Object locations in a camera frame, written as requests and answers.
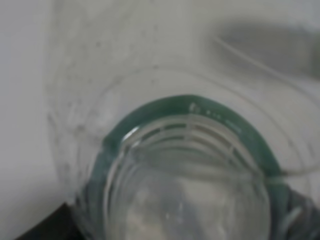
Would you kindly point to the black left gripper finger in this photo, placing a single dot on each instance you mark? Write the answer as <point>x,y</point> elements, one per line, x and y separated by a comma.
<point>58,226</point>

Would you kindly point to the clear green-label water bottle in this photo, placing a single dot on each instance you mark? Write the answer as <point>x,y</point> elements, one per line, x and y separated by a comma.
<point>187,119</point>

